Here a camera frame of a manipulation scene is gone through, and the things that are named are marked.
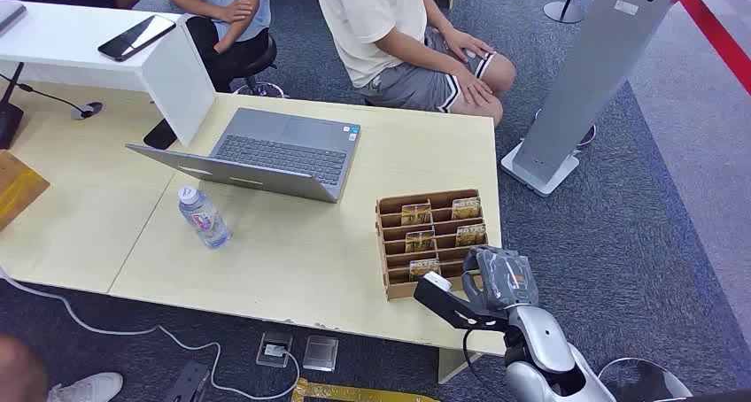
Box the black stool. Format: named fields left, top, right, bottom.
left=229, top=34, right=288, bottom=100

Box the white floor cable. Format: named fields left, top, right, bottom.
left=0, top=267, right=301, bottom=402

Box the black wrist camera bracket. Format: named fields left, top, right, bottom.
left=413, top=277, right=509, bottom=332

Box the thin black desk cable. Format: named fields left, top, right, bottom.
left=0, top=72, right=96, bottom=119

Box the red barrier belt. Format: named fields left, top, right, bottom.
left=673, top=0, right=751, bottom=97

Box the black stanchion with round base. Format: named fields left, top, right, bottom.
left=542, top=0, right=588, bottom=26

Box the round dark pad white rim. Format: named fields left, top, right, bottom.
left=596, top=356, right=695, bottom=402

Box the yellow printed card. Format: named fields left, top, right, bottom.
left=454, top=223, right=488, bottom=249
left=407, top=258, right=442, bottom=282
left=450, top=197, right=483, bottom=221
left=400, top=202, right=434, bottom=227
left=404, top=228, right=437, bottom=254

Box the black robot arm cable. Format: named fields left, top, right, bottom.
left=461, top=328, right=509, bottom=402

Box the brown wooden board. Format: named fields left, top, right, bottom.
left=0, top=149, right=51, bottom=232

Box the grey open laptop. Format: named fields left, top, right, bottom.
left=125, top=106, right=362, bottom=205

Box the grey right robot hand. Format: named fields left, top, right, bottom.
left=461, top=244, right=539, bottom=317

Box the grey flat device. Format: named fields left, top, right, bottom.
left=0, top=0, right=28, bottom=37

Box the wooden slotted card holder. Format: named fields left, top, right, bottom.
left=375, top=189, right=489, bottom=302

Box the black flat phone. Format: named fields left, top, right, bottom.
left=143, top=117, right=179, bottom=151

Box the pale desk leg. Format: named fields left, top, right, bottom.
left=436, top=346, right=484, bottom=385

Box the yellow floor tape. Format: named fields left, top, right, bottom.
left=290, top=378, right=442, bottom=402

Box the white raised counter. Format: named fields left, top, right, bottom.
left=0, top=0, right=218, bottom=149

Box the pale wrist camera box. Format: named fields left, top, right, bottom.
left=422, top=271, right=453, bottom=294

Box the grey desk cable grommet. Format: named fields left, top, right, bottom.
left=71, top=100, right=105, bottom=122

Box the metal floor socket box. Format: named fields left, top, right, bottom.
left=255, top=330, right=294, bottom=369

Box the person's right hand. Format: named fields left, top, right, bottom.
left=453, top=66, right=495, bottom=110

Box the grey kiosk stand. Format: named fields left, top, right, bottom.
left=499, top=0, right=685, bottom=198

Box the metal floor cover plate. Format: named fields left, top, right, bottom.
left=302, top=335, right=340, bottom=374

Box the black monitor stand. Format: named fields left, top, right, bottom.
left=0, top=61, right=27, bottom=151

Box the clear plastic water bottle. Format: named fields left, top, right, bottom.
left=176, top=185, right=232, bottom=251

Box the black smartphone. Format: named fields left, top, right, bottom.
left=97, top=14, right=178, bottom=63

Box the person's left hand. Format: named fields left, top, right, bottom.
left=442, top=27, right=498, bottom=61

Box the black floor bracket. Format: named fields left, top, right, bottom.
left=160, top=360, right=212, bottom=402

